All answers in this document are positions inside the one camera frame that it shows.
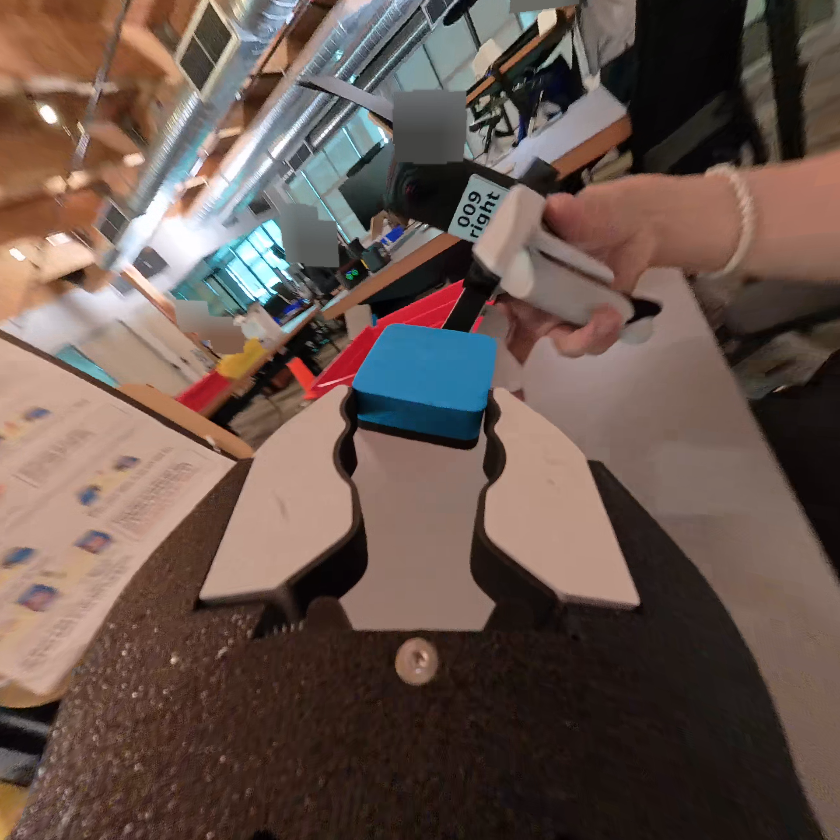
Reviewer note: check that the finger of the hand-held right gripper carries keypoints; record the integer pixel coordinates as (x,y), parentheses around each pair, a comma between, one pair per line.
(494,321)

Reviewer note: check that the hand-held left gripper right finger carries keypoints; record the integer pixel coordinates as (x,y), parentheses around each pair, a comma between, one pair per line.
(559,517)

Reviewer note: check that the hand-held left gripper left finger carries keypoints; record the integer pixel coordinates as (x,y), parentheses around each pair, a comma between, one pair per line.
(283,517)

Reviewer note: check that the blue foam block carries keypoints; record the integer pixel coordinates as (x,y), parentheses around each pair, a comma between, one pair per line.
(427,378)

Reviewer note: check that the red plastic bin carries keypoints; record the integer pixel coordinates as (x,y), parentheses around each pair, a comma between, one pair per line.
(340,377)

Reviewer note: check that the person's right hand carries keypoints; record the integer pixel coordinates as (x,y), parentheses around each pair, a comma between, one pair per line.
(656,222)

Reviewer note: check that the black device green lights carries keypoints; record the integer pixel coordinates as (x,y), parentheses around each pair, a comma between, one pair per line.
(353,274)

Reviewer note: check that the orange traffic cone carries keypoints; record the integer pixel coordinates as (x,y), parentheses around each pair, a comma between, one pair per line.
(302,377)

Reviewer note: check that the small red storage bin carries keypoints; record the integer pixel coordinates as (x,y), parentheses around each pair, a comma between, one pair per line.
(203,392)

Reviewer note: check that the small yellow storage bin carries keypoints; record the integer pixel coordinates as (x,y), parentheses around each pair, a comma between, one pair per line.
(240,359)

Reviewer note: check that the printed instruction sheet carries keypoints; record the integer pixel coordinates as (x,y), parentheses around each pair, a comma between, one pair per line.
(85,511)

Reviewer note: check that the person's black trousers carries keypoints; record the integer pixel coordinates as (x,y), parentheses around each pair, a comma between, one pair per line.
(799,460)

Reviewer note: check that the white ceiling vent grille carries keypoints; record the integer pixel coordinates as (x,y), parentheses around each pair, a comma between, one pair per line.
(207,41)

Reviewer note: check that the silver spiral ceiling duct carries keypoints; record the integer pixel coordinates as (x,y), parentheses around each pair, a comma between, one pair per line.
(262,124)

